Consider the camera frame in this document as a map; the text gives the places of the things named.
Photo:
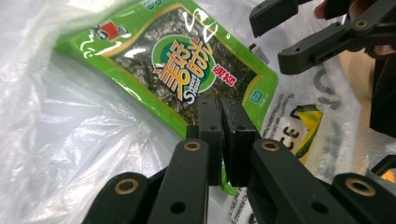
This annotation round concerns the wooden table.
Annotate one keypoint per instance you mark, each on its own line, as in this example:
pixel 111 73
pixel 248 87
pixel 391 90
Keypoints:
pixel 358 87

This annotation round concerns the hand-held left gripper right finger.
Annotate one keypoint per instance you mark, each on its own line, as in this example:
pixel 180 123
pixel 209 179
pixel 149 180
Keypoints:
pixel 241 140

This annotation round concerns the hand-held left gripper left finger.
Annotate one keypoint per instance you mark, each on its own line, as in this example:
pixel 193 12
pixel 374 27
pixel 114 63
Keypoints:
pixel 211 137

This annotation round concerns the green seaweed snack packet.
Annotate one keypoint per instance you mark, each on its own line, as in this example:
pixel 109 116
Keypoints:
pixel 140 56

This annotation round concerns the white plastic smiley bag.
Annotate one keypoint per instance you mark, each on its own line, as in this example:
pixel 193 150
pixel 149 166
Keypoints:
pixel 62 140

